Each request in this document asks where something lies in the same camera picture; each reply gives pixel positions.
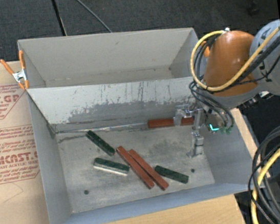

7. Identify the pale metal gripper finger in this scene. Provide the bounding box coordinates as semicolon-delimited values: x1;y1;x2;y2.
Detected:
183;130;207;159
171;104;200;128

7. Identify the brown cardboard board red print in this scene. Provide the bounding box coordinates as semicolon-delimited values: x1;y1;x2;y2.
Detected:
0;56;51;224

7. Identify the dark green flat block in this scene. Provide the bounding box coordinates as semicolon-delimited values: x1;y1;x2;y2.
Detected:
92;153;132;181
153;161;191;189
85;127;117;160

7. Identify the red-brown flat block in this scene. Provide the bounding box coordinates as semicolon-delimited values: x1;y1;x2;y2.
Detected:
127;144;170;196
115;141;156;194
147;113;196;131

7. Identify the grey metal bin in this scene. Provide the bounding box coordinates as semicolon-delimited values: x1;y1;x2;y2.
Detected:
17;8;269;224

